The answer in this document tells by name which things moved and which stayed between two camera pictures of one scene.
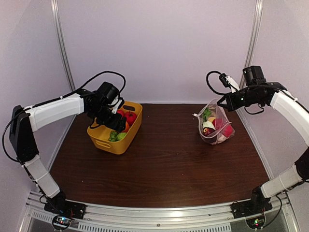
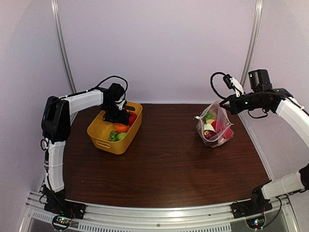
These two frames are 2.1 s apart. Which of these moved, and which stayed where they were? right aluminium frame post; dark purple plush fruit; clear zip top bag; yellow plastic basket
Moved: dark purple plush fruit
Stayed: right aluminium frame post; yellow plastic basket; clear zip top bag
